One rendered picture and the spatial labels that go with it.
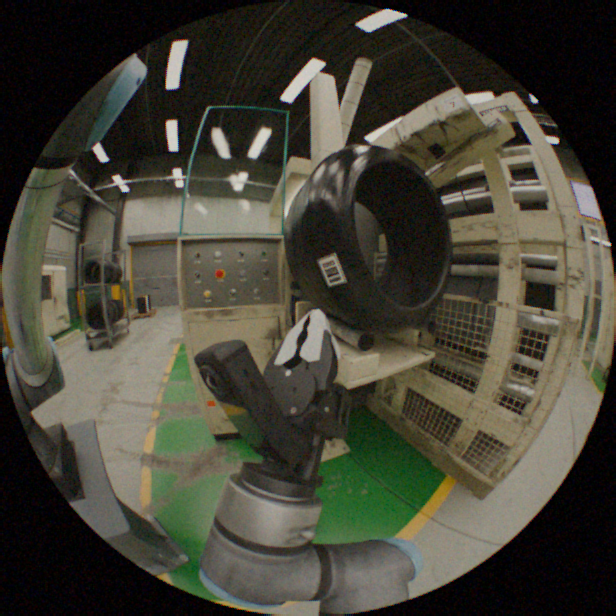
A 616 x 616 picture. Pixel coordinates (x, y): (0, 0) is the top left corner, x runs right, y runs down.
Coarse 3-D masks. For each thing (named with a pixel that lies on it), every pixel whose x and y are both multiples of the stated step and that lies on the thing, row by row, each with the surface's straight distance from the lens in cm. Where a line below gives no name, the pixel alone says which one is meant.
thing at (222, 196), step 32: (224, 128) 134; (256, 128) 134; (192, 160) 121; (224, 160) 117; (256, 160) 117; (192, 192) 109; (224, 192) 106; (256, 192) 106; (192, 224) 102; (224, 224) 99; (256, 224) 99
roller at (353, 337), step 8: (328, 320) 54; (336, 320) 52; (336, 328) 49; (344, 328) 46; (352, 328) 44; (344, 336) 46; (352, 336) 43; (360, 336) 41; (368, 336) 41; (352, 344) 44; (360, 344) 41; (368, 344) 42
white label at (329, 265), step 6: (324, 258) 35; (330, 258) 34; (336, 258) 34; (324, 264) 35; (330, 264) 35; (336, 264) 34; (324, 270) 35; (330, 270) 35; (336, 270) 35; (324, 276) 36; (330, 276) 35; (336, 276) 35; (342, 276) 35; (330, 282) 36; (336, 282) 35; (342, 282) 35
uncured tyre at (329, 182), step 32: (352, 160) 45; (384, 160) 51; (320, 192) 38; (352, 192) 39; (384, 192) 81; (416, 192) 76; (288, 224) 50; (320, 224) 36; (352, 224) 36; (384, 224) 82; (416, 224) 81; (448, 224) 70; (288, 256) 51; (320, 256) 35; (352, 256) 35; (416, 256) 81; (448, 256) 66; (320, 288) 39; (352, 288) 36; (384, 288) 78; (416, 288) 74; (352, 320) 42; (384, 320) 43; (416, 320) 52
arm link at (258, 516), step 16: (240, 480) 19; (224, 496) 18; (240, 496) 17; (256, 496) 16; (272, 496) 17; (224, 512) 18; (240, 512) 17; (256, 512) 16; (272, 512) 16; (288, 512) 16; (304, 512) 17; (240, 528) 17; (256, 528) 17; (272, 528) 17; (288, 528) 17; (304, 528) 18; (272, 544) 18; (288, 544) 18
